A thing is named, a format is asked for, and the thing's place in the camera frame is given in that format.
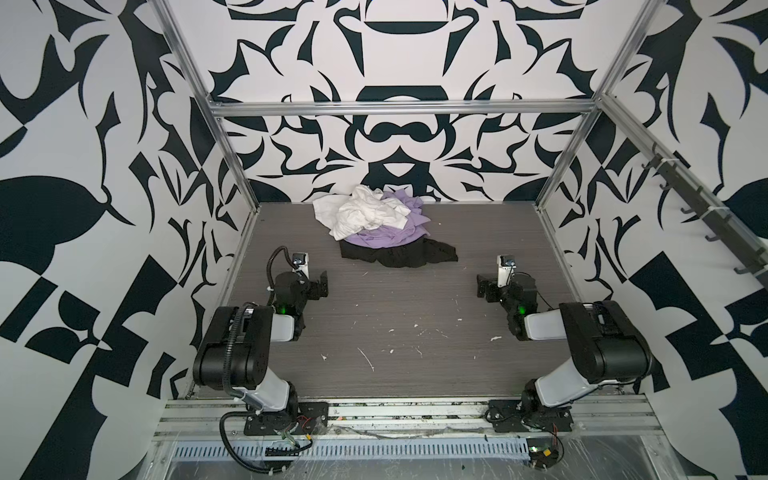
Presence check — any white cloth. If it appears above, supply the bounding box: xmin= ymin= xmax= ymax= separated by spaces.
xmin=312 ymin=185 xmax=411 ymax=241

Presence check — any purple cloth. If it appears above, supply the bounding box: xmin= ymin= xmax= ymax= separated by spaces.
xmin=345 ymin=189 xmax=430 ymax=249

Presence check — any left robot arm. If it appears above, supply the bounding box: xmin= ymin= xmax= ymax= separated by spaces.
xmin=192 ymin=270 xmax=329 ymax=416

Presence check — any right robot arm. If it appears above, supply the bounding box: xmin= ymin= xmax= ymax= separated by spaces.
xmin=476 ymin=274 xmax=654 ymax=415

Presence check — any black cloth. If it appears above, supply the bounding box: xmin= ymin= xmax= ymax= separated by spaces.
xmin=339 ymin=237 xmax=459 ymax=268

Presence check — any small electronics board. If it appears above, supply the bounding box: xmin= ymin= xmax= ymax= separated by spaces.
xmin=528 ymin=436 xmax=565 ymax=470

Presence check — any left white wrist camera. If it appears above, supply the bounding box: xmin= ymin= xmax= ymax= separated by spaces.
xmin=291 ymin=252 xmax=309 ymax=279

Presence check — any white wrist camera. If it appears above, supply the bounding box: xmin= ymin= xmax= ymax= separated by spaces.
xmin=497 ymin=254 xmax=516 ymax=288
xmin=291 ymin=252 xmax=309 ymax=279

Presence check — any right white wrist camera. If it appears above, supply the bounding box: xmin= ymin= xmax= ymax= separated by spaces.
xmin=497 ymin=254 xmax=516 ymax=288

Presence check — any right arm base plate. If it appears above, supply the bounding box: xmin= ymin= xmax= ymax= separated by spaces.
xmin=483 ymin=399 xmax=573 ymax=433

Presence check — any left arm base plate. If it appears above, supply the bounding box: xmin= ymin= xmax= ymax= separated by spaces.
xmin=244 ymin=402 xmax=330 ymax=436

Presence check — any aluminium front rail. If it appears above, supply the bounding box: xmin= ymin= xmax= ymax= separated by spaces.
xmin=152 ymin=395 xmax=664 ymax=441

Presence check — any black corrugated cable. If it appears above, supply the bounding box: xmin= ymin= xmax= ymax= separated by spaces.
xmin=218 ymin=410 xmax=313 ymax=475

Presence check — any white slotted cable duct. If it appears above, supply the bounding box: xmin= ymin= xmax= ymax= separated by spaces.
xmin=167 ymin=437 xmax=532 ymax=462

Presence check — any aluminium frame crossbar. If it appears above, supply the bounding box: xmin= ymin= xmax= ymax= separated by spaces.
xmin=208 ymin=99 xmax=595 ymax=118

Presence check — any wall hook rail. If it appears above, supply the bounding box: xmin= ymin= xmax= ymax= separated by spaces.
xmin=643 ymin=142 xmax=767 ymax=290

